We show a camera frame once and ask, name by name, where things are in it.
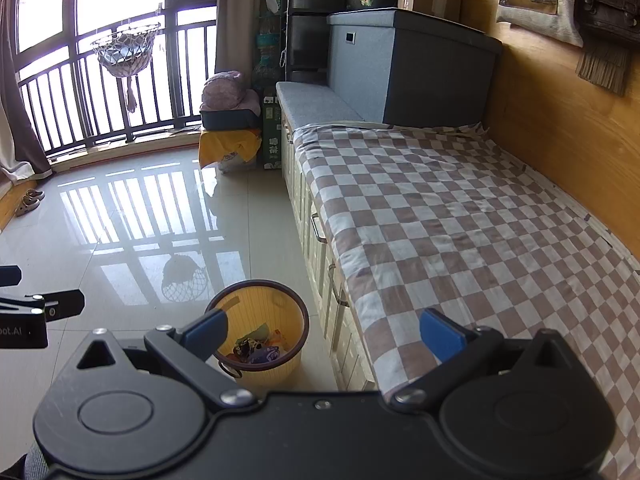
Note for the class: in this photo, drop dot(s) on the hanging green net bags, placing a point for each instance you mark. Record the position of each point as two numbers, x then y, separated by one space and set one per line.
267 50

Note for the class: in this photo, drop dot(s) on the person's grey clothing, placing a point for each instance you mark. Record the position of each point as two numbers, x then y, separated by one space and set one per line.
35 462

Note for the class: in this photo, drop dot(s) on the brown curtain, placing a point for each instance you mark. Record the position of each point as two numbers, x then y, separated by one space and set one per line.
20 110

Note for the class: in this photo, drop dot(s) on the brown fringed leather bag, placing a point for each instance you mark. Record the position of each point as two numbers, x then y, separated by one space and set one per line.
607 5

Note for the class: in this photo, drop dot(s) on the white printed bag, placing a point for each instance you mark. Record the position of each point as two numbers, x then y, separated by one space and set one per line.
235 162

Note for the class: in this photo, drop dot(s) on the white drawer cabinet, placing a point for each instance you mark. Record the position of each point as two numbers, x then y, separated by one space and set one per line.
305 200

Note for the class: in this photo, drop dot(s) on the beige slipper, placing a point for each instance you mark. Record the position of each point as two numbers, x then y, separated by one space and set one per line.
35 193
26 206

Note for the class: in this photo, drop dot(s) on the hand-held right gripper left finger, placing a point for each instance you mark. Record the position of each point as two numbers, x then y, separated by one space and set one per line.
207 334

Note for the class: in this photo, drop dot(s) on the dark balcony railing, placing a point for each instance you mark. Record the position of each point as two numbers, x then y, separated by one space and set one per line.
100 105

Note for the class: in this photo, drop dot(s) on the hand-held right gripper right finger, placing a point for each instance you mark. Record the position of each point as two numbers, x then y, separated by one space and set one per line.
441 335

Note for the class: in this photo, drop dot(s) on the yellow bin with purple rim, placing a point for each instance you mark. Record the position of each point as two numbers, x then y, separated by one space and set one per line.
235 305

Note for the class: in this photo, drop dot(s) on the black drawer tower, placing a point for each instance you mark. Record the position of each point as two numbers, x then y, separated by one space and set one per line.
307 20

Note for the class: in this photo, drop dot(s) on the dark grey storage box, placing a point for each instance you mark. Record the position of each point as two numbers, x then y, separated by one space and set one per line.
430 70

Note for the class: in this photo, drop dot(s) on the grey bench cushion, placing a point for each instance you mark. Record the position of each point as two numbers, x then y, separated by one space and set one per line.
315 102

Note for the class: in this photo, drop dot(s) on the pink cloth bundle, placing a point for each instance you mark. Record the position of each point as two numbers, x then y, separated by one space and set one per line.
225 90

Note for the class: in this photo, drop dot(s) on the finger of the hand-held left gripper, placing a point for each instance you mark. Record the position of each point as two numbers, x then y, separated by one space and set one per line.
65 304
9 275

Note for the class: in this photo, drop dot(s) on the light green packet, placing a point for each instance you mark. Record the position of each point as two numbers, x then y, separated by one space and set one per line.
257 334

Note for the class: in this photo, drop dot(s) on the green cardboard box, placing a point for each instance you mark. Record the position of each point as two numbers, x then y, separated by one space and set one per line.
271 130

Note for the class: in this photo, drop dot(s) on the yellow cloth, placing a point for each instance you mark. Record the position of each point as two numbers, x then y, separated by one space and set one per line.
225 142

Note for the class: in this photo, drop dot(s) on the brown white checkered blanket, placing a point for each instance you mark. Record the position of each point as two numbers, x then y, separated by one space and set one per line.
450 220

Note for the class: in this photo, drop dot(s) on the beige curtain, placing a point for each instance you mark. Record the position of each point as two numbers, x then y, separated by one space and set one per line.
235 10

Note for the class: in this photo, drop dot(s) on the hanging net basket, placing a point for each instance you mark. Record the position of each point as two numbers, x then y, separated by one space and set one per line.
125 52

